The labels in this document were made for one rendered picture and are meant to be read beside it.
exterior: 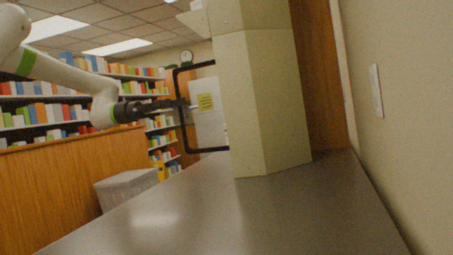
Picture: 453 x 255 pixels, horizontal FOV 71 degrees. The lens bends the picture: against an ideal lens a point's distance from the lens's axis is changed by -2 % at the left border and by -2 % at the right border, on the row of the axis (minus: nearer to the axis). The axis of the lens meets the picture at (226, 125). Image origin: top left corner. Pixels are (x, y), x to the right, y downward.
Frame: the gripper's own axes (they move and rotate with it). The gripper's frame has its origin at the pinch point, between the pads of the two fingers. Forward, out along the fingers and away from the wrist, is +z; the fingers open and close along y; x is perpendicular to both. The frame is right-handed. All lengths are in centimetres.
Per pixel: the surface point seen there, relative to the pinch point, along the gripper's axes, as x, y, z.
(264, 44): -12.6, -8.5, 39.3
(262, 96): 4.2, -11.3, 36.4
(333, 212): 30, -51, 54
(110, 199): 71, 137, -153
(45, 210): 62, 84, -175
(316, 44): -13, 24, 55
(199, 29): -21.2, -13.8, 20.1
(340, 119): 19, 24, 60
